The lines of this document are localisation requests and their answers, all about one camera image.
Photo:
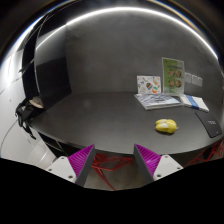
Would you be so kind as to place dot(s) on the red table leg frame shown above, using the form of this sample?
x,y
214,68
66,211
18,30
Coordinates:
x,y
102,163

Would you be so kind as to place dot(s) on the black backpack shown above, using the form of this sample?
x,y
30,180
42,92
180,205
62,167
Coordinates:
x,y
25,111

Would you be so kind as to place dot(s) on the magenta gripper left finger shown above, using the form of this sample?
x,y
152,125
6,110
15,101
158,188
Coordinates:
x,y
74,168

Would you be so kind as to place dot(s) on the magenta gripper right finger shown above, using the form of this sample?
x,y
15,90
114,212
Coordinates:
x,y
153,166

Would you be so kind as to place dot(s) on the white wall switch panel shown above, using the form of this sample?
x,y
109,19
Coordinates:
x,y
193,79

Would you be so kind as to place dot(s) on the black mouse pad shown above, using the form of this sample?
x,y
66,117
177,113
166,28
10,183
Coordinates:
x,y
207,123

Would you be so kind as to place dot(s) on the white card with stickers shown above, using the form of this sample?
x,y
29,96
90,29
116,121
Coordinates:
x,y
149,84

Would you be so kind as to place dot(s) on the green food poster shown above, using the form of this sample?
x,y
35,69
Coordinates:
x,y
173,76

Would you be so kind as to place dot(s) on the white and blue booklet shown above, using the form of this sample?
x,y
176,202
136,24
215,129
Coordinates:
x,y
194,102

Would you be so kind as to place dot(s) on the yellow computer mouse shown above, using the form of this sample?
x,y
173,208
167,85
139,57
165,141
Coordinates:
x,y
166,126

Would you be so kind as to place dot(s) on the grey patterned magazine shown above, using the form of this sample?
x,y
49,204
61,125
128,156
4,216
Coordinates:
x,y
157,101

